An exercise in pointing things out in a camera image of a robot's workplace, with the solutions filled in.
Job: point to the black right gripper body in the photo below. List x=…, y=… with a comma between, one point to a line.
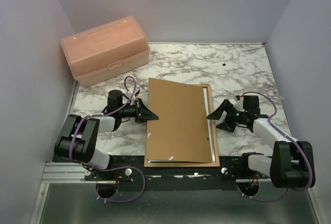
x=236, y=116

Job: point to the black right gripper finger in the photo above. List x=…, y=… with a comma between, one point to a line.
x=229, y=127
x=224, y=107

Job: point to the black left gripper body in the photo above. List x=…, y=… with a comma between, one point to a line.
x=127, y=111

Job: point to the photo print with balloons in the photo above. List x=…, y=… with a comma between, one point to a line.
x=207, y=125

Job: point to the brown frame backing board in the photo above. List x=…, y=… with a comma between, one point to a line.
x=178, y=120

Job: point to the blue wooden picture frame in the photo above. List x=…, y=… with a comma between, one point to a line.
x=212, y=140

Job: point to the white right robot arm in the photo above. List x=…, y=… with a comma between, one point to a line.
x=291, y=164

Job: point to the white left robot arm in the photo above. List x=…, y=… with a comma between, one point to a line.
x=77, y=139

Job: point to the pink plastic storage box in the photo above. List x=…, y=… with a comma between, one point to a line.
x=106, y=51

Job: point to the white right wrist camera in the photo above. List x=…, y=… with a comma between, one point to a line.
x=239, y=103

